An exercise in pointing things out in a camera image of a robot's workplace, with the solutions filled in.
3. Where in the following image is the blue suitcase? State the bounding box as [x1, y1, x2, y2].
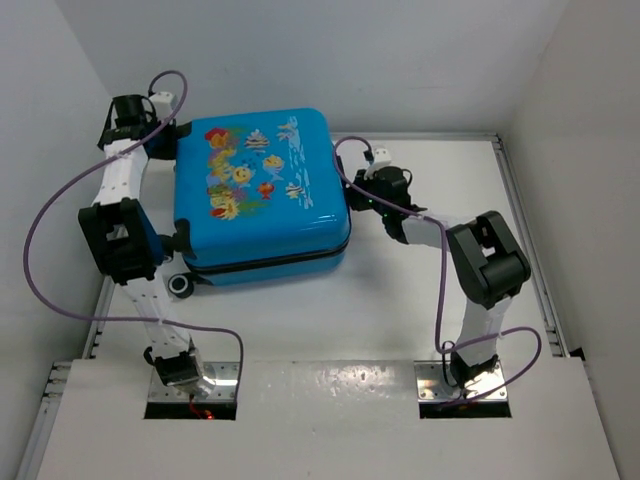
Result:
[167, 108, 351, 299]

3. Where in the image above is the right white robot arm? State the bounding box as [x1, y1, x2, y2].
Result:
[345, 165, 531, 388]

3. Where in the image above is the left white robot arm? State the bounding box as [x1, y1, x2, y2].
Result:
[78, 120, 202, 395]

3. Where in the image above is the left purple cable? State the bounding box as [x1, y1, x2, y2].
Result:
[23, 70, 245, 401]

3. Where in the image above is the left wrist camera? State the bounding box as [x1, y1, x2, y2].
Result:
[97, 94, 157, 151]

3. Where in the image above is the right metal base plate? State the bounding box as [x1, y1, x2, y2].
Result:
[414, 361, 508, 404]

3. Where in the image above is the metal base plate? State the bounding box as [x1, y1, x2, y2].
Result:
[147, 361, 239, 404]
[414, 361, 508, 404]

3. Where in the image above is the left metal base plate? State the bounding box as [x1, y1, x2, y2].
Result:
[147, 361, 239, 404]

